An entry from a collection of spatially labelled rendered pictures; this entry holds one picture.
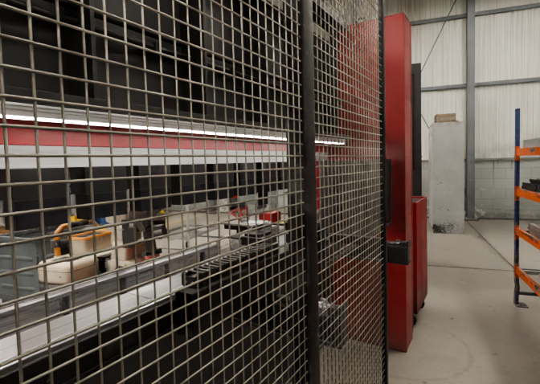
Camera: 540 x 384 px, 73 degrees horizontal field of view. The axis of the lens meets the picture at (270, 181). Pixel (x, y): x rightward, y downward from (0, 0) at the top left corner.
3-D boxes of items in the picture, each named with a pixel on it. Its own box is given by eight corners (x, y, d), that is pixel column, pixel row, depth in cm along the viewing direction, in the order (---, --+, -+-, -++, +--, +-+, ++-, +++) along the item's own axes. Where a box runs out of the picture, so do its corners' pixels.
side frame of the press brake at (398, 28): (309, 315, 317) (304, 46, 305) (413, 337, 272) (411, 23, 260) (296, 326, 295) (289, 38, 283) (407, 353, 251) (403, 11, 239)
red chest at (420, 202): (371, 297, 353) (370, 194, 348) (427, 307, 327) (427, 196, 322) (354, 316, 311) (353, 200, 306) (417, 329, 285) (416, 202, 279)
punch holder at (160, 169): (157, 206, 147) (155, 165, 146) (172, 206, 142) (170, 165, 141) (124, 210, 134) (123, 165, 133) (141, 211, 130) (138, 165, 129)
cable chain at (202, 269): (265, 251, 138) (265, 241, 138) (278, 253, 135) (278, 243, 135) (181, 286, 101) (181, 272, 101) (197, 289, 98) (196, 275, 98)
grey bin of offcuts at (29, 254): (67, 282, 428) (63, 221, 424) (107, 287, 407) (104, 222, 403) (-5, 308, 353) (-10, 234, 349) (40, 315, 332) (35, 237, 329)
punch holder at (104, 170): (112, 212, 130) (110, 165, 129) (128, 214, 125) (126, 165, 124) (71, 218, 117) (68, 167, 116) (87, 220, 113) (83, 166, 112)
